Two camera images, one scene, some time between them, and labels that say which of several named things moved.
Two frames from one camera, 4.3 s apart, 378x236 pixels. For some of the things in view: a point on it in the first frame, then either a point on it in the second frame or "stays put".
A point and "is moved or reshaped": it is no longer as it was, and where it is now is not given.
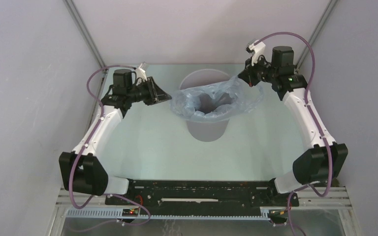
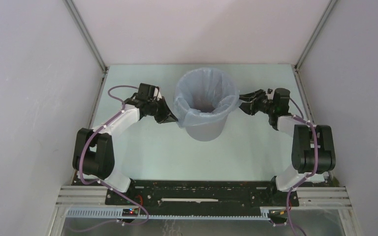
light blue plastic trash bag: [219, 102] is moved or reshaped
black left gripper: [155, 94] -> [167, 115]
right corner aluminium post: [324, 18] stays put
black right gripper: [246, 75] -> [252, 96]
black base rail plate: [202, 197] stays put
